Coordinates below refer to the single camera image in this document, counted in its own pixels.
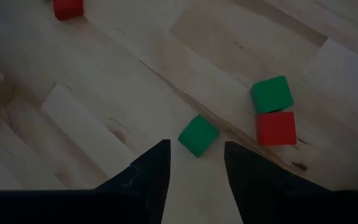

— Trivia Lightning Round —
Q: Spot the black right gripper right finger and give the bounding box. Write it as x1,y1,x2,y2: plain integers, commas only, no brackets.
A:
224,141,332,224

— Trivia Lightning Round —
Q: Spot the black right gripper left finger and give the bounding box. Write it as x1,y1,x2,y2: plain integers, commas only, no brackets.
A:
94,139,172,224

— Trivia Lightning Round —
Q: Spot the red cube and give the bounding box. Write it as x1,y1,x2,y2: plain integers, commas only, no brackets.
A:
255,111,298,147

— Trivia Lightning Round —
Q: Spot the green half-round block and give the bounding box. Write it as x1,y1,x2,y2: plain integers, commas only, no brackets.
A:
178,114,221,159

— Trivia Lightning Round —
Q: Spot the green cube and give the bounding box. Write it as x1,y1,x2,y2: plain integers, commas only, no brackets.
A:
249,75,295,114

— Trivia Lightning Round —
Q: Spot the red half-round block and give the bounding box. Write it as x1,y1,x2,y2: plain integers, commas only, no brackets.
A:
53,0,85,22

